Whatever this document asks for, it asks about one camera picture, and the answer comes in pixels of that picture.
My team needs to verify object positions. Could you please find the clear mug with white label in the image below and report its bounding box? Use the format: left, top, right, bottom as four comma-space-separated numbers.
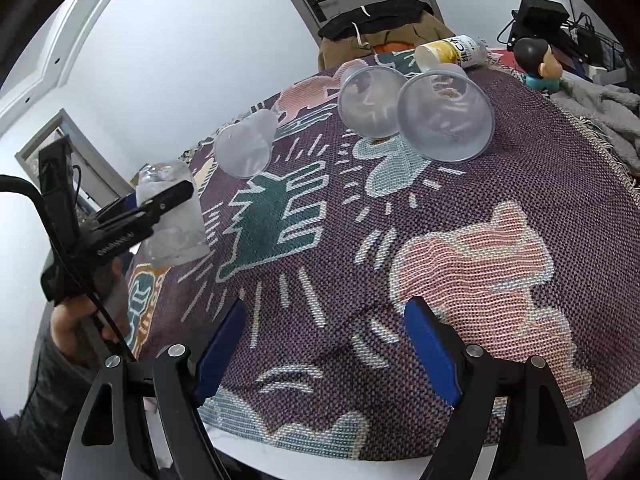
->
136, 159, 210, 268

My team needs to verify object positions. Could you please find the frosted plastic cup left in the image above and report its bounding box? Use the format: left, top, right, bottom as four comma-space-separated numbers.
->
214, 110, 278, 179

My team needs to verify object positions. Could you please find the frosted plastic cup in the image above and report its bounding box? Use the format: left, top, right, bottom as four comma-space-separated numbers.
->
214, 110, 278, 179
337, 65, 407, 140
397, 64, 495, 162

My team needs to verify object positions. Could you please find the frosted plastic cup right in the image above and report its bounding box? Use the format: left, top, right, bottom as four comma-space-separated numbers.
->
397, 64, 495, 162

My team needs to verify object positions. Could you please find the frosted plastic cup middle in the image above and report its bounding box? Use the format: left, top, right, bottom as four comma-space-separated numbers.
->
337, 65, 407, 140

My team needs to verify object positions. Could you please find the person left hand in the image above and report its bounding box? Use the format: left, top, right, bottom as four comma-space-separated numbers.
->
50, 257, 129, 364

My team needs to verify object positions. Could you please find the open grey side door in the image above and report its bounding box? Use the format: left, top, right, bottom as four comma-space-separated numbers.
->
15, 108, 134, 222

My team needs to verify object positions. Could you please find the purple patterned woven blanket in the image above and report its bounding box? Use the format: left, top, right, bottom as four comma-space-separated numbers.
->
128, 65, 639, 461

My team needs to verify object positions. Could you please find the grey towel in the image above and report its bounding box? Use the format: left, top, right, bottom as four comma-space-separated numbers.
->
550, 78, 639, 177

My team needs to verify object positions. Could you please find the lemon label white can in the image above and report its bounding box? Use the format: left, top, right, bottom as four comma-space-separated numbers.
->
414, 35, 488, 72

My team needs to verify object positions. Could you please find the black haired doll figure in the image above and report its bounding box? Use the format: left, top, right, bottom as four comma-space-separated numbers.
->
513, 38, 563, 93

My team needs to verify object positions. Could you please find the chair with brown jacket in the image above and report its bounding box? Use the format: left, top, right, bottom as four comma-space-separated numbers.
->
318, 0, 454, 72

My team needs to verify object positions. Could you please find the black device on stand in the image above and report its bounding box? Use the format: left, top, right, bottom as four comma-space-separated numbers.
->
504, 0, 570, 51

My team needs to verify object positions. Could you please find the black cable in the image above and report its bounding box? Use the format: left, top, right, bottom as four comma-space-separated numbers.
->
0, 173, 139, 363

